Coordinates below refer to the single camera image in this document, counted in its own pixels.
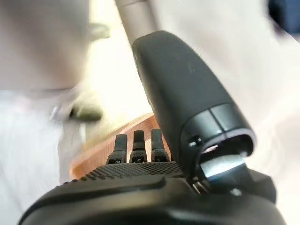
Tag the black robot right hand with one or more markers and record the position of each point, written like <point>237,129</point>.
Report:
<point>178,93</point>

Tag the white bed sheet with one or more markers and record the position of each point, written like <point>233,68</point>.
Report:
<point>246,70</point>

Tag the silver robot limb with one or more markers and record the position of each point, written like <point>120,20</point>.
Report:
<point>136,16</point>

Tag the dark grey robot foot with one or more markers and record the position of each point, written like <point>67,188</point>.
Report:
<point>87,113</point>

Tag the dark blue cloth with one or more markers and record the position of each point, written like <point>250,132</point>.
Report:
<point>284,14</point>

